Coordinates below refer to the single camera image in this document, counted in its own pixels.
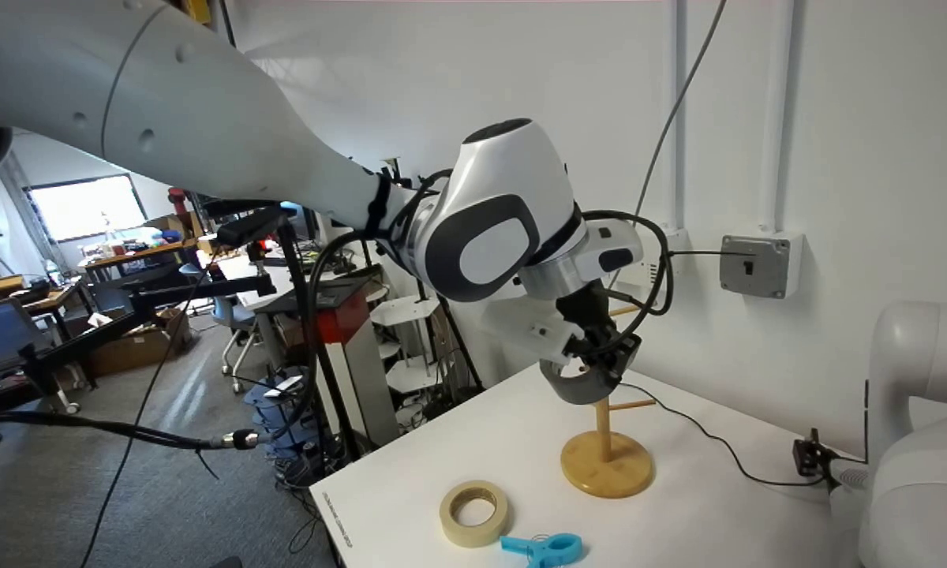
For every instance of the wooden work desk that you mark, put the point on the wooden work desk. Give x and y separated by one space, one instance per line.
137 254

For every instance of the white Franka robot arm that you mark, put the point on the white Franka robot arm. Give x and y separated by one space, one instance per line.
231 116

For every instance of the white wall conduit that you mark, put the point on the white wall conduit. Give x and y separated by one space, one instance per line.
791 105
681 105

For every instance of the white shelf unit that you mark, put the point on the white shelf unit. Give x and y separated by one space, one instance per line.
411 342

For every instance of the beige masking tape roll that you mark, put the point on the beige masking tape roll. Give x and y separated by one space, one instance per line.
456 521

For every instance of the blue chair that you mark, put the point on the blue chair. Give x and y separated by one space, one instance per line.
0 337

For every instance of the wooden peg rack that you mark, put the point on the wooden peg rack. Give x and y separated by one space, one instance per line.
608 466

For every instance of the black boom stand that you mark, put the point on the black boom stand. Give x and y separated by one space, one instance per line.
200 285

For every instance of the brown cardboard box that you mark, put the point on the brown cardboard box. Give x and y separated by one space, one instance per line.
144 348

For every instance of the small black device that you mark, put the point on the small black device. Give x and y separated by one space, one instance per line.
812 458

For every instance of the blue crate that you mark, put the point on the blue crate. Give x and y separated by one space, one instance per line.
286 420

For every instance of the grey wall junction box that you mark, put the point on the grey wall junction box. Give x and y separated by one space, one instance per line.
758 267

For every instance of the white idle robot arm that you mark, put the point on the white idle robot arm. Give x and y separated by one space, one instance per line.
919 475

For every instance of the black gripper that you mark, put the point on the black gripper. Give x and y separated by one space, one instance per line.
587 309

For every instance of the grey masking tape roll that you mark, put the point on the grey masking tape roll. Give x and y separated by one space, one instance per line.
569 391

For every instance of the red black cart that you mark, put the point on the red black cart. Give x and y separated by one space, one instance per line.
344 348

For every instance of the bright window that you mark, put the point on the bright window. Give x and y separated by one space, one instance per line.
83 206

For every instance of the white wall socket box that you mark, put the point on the white wall socket box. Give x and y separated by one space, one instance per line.
678 264

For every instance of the blue plastic clamp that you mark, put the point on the blue plastic clamp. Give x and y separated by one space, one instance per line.
541 549

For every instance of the white office chair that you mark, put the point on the white office chair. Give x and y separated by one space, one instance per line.
244 326

